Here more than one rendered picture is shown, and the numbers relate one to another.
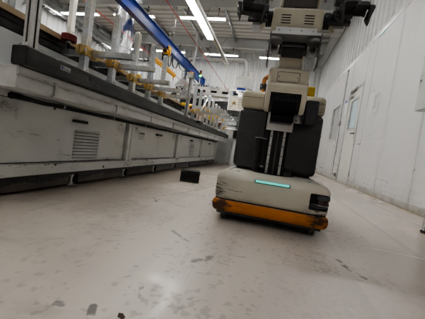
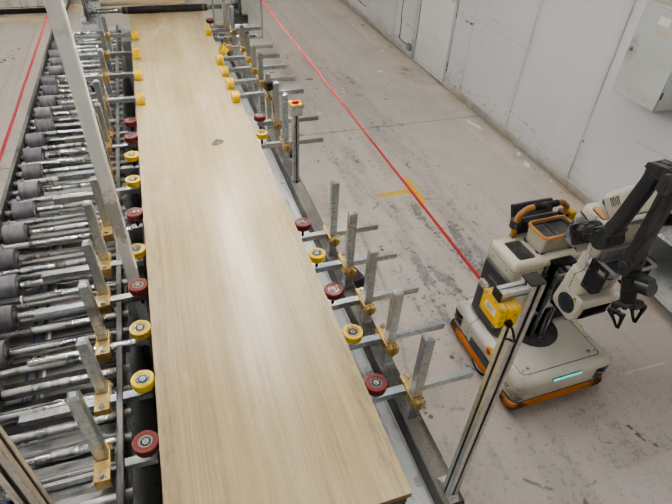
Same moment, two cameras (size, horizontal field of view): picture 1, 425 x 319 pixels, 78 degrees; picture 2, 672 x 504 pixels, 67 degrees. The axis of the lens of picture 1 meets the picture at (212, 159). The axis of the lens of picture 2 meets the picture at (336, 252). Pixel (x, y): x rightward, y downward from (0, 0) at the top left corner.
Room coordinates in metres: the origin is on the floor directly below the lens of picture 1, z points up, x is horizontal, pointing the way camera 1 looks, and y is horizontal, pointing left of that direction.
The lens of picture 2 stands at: (0.66, 1.64, 2.44)
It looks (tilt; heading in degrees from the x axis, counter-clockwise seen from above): 40 degrees down; 327
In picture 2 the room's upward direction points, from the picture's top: 3 degrees clockwise
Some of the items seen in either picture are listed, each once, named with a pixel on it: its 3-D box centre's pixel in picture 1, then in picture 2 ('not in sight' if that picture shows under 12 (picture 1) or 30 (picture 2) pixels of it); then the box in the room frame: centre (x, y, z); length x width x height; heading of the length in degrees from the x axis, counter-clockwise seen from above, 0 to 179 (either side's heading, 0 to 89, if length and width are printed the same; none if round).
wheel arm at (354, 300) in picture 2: (141, 80); (373, 297); (1.95, 0.60, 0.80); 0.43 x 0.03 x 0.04; 78
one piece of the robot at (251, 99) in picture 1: (278, 128); (537, 277); (1.82, -0.42, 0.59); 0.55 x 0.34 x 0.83; 79
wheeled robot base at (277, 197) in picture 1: (269, 191); (525, 341); (1.72, -0.40, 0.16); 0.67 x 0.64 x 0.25; 169
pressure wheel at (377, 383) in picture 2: (68, 44); (374, 390); (1.50, 0.90, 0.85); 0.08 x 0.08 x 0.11
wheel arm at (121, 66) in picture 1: (123, 67); (396, 334); (1.70, 0.65, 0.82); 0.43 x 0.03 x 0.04; 78
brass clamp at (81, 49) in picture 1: (88, 52); (411, 391); (1.45, 0.76, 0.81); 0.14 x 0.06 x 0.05; 168
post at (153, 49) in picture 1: (150, 75); (349, 252); (2.16, 0.60, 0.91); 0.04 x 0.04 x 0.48; 78
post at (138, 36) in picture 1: (134, 66); (368, 290); (1.92, 0.66, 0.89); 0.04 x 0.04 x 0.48; 78
